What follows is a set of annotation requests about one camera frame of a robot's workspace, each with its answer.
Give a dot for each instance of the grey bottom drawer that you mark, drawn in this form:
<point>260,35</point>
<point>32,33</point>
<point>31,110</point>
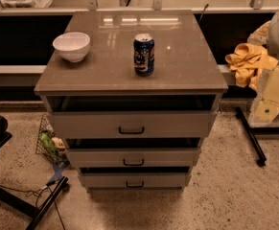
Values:
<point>134,178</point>

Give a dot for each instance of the grey drawer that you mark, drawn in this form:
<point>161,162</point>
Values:
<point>153,116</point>
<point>134,178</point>
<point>133,152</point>

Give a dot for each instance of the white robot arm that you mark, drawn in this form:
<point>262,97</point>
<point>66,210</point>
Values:
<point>266,106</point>

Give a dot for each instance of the grey top drawer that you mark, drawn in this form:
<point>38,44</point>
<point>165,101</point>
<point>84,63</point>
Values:
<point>153,116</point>

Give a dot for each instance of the grey drawer cabinet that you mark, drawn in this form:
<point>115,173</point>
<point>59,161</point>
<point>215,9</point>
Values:
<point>183,63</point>

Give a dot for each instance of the grey middle drawer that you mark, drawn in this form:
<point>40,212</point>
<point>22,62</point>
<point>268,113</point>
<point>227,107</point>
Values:
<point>133,152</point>

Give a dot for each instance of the blue soda can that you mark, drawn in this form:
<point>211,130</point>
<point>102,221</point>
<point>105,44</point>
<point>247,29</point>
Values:
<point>143,56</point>

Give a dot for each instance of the white ceramic bowl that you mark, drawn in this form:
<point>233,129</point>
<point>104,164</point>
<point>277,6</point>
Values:
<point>73,46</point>

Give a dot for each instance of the black stand leg right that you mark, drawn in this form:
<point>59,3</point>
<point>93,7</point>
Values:
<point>253,132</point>

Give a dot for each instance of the black stand leg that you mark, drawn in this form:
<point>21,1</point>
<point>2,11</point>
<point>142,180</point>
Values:
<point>34,211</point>
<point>253,132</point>

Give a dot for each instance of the yellow cloth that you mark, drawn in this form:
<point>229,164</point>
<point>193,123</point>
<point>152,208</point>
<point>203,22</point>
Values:
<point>250,59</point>

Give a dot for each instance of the black stand leg left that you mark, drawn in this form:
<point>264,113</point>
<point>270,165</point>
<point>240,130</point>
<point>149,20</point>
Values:
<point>34,211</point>

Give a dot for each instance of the wire basket with items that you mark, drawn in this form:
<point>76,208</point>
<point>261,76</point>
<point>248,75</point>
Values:
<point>47,143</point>

